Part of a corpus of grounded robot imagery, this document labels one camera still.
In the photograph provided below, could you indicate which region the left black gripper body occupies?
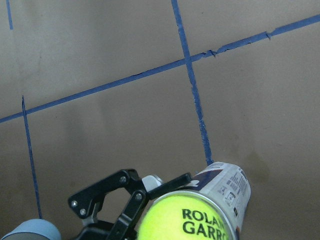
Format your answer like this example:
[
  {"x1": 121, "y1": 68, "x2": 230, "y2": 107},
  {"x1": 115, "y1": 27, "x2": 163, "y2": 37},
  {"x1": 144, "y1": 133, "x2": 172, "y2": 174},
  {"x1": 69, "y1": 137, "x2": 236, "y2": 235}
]
[{"x1": 72, "y1": 214, "x2": 141, "y2": 240}]

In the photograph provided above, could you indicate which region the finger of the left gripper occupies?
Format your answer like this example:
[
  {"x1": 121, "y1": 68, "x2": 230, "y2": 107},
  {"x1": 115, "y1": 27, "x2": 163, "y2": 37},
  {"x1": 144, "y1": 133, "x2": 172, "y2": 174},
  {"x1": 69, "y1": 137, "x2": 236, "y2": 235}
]
[
  {"x1": 142, "y1": 172, "x2": 192, "y2": 200},
  {"x1": 68, "y1": 169, "x2": 147, "y2": 240}
]

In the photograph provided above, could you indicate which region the Roland Garros tennis ball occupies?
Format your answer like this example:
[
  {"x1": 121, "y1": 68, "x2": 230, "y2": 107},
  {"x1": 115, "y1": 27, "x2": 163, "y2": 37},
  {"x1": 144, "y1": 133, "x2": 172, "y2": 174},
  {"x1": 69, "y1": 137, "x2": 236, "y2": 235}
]
[{"x1": 137, "y1": 195, "x2": 230, "y2": 240}]

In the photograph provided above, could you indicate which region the clear tennis ball can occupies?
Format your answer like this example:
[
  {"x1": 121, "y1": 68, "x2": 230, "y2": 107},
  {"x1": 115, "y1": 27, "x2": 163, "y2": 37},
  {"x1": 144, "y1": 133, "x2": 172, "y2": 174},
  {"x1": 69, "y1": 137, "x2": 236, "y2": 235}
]
[{"x1": 154, "y1": 162, "x2": 251, "y2": 240}]

